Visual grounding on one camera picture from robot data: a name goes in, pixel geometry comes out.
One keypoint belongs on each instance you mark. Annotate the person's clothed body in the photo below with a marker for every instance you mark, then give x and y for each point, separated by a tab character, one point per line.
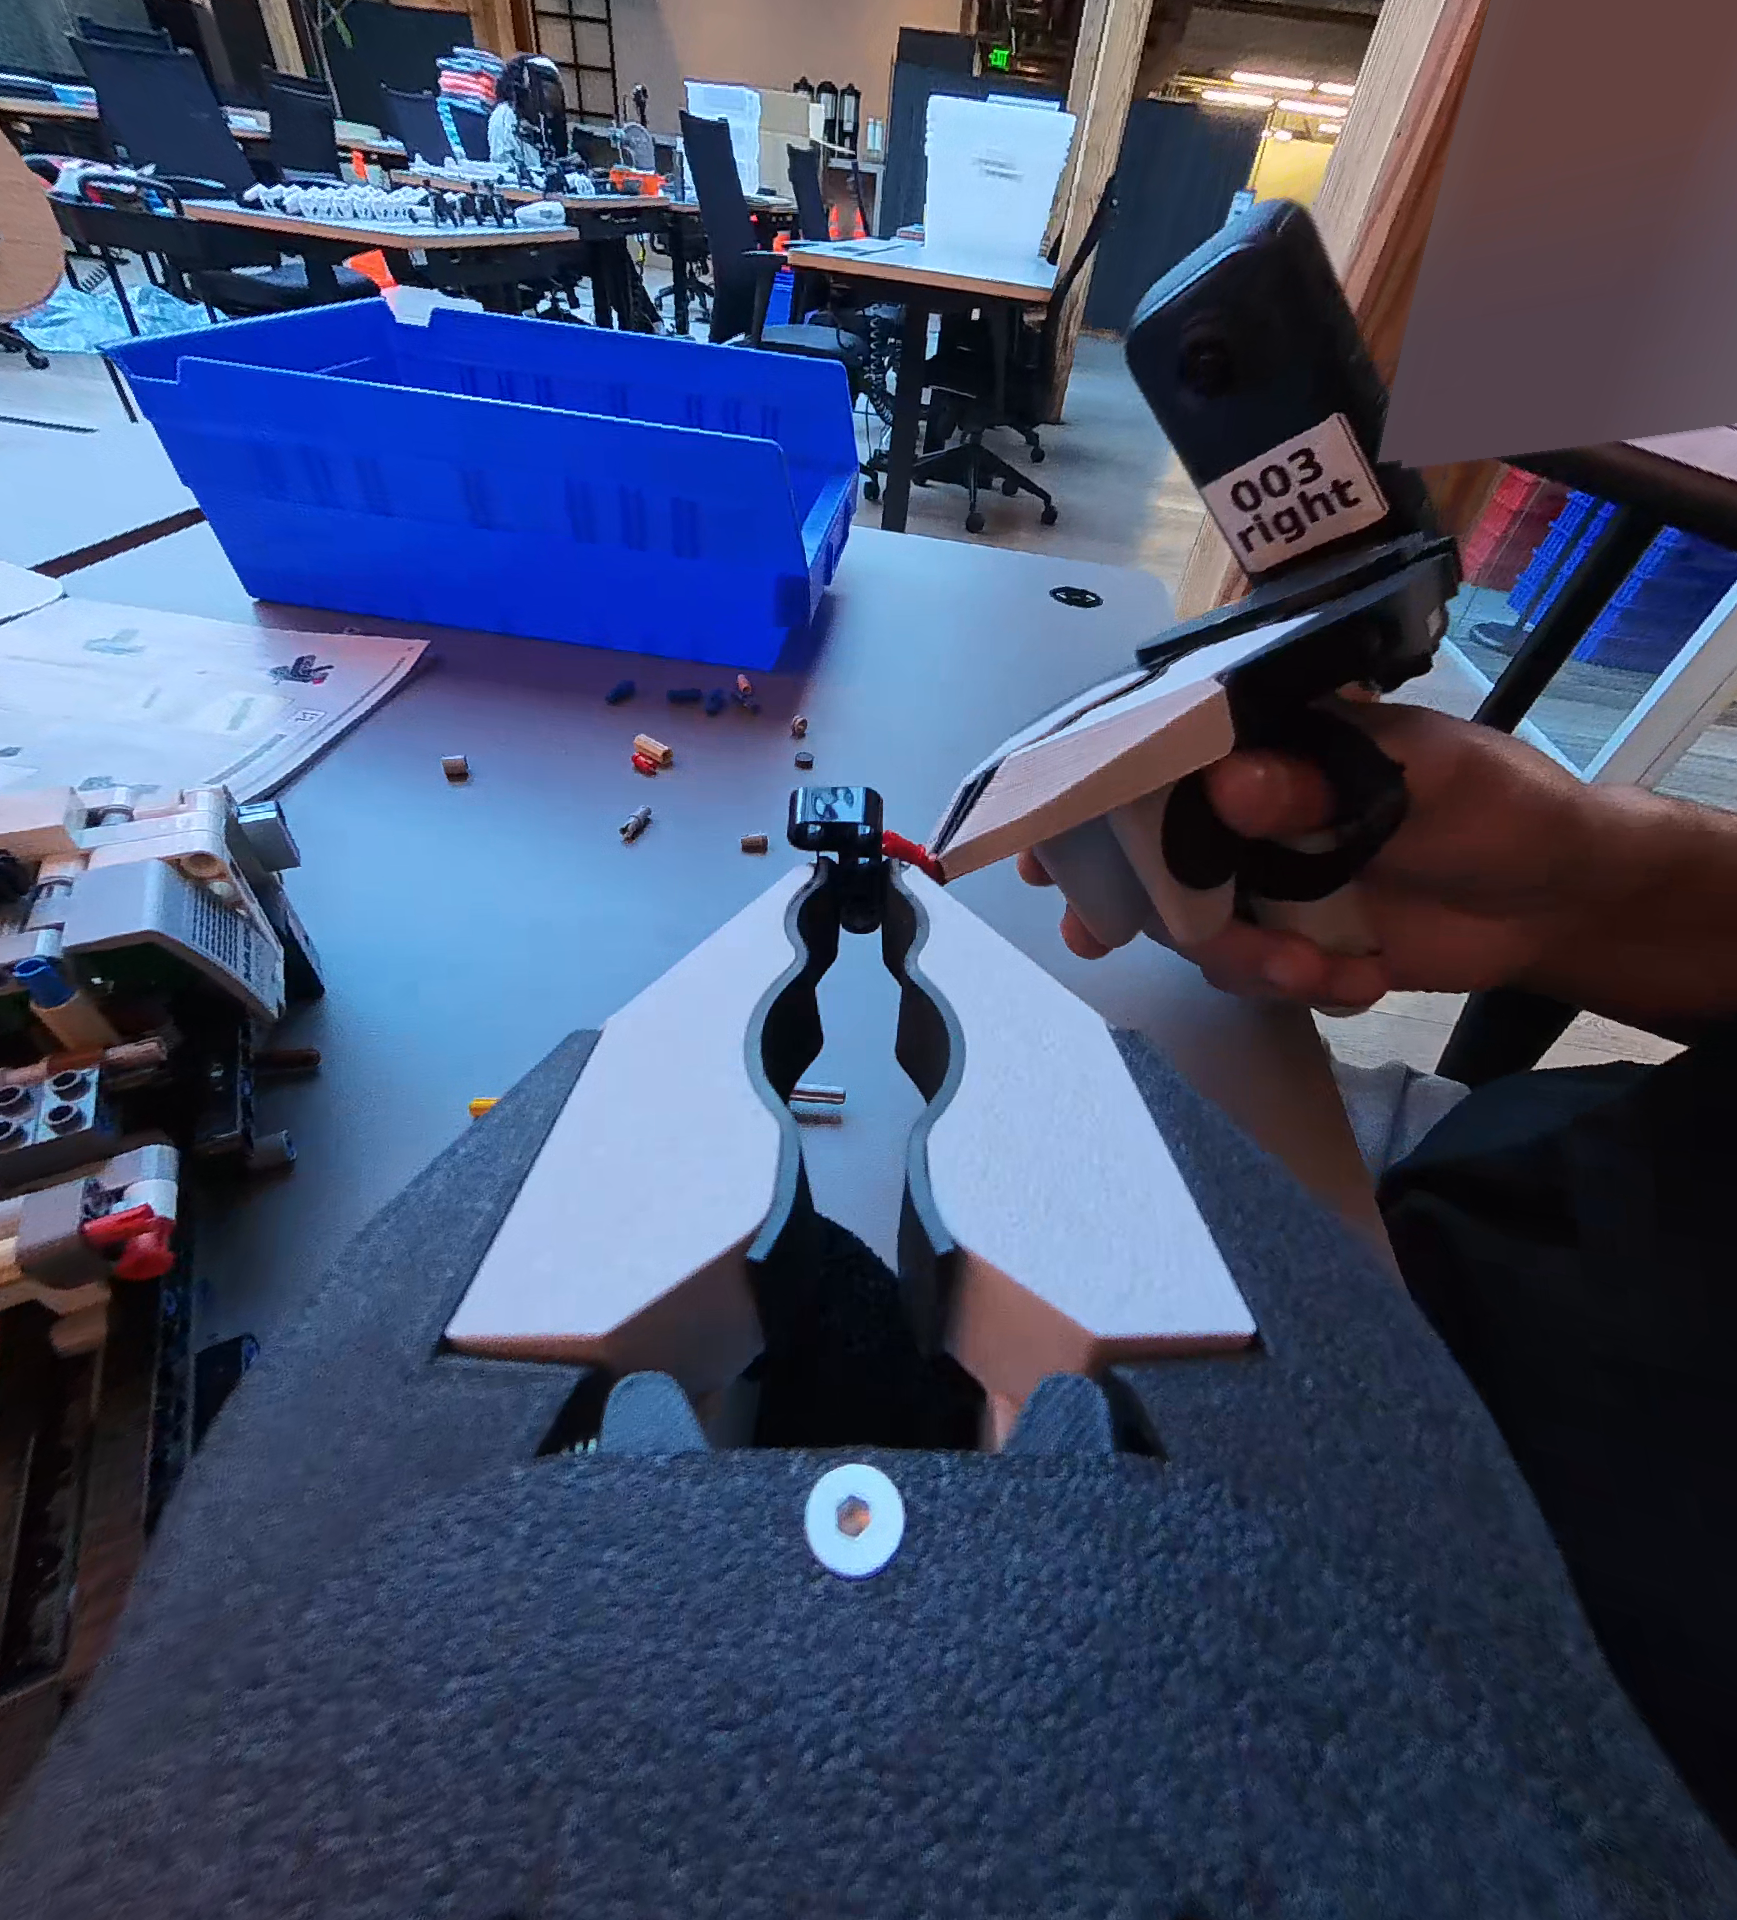
1634	1350

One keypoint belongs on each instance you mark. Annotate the row of white parts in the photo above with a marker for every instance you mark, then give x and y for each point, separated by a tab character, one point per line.
343	200

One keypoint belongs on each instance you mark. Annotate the black angled lego beam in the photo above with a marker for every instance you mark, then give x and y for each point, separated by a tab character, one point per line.
832	811

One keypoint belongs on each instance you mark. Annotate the small lego pins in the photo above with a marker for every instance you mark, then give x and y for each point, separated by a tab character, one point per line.
652	747

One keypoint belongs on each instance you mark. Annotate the lego instruction sheet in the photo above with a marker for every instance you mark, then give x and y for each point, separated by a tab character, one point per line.
133	690

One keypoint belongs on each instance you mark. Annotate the large white box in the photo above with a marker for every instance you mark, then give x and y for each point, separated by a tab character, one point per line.
995	181

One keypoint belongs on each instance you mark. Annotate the long wooden office desk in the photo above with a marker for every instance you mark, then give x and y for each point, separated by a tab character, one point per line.
359	232

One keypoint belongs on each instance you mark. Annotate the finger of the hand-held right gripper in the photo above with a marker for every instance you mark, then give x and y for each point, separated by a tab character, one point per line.
1110	772
1227	654

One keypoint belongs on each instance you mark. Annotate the pile of colourful gear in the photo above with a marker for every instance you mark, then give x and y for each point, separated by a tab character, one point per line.
111	188

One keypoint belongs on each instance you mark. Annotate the person's right hand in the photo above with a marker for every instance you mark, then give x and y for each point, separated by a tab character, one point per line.
1468	855

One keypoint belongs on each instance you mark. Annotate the person's right forearm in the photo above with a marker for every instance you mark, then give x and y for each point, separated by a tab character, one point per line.
1707	915

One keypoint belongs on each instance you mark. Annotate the large grey lego model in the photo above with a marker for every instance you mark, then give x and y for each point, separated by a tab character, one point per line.
133	930

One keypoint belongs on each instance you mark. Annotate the black framed side table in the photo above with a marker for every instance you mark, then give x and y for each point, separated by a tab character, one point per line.
1565	615

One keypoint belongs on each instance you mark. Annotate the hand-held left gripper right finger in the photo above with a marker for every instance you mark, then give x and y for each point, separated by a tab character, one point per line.
1080	1185

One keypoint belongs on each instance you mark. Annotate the small white box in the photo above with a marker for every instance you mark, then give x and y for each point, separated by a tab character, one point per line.
725	112

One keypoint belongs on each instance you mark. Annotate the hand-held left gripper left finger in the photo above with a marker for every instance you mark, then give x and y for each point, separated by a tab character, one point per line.
629	1185

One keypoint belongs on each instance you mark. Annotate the clear plastic sheet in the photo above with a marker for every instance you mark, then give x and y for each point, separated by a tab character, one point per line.
104	314

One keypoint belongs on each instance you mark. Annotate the blue plastic bin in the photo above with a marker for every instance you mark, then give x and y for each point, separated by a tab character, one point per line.
480	511

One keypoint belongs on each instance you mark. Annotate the orange cone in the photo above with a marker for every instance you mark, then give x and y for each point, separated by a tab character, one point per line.
377	272

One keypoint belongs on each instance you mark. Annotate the red lego pin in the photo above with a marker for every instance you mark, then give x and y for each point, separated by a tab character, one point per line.
906	851

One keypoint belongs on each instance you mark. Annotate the red crate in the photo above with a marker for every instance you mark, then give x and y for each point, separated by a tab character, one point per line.
1506	524

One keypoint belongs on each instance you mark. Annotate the stack of blue crates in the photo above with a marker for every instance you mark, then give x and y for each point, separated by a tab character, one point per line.
1664	600

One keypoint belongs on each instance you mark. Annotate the black office chair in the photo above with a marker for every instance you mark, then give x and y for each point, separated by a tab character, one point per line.
164	120
720	210
982	404

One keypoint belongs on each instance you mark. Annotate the wooden pillar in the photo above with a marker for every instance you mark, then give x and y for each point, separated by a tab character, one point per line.
1102	181

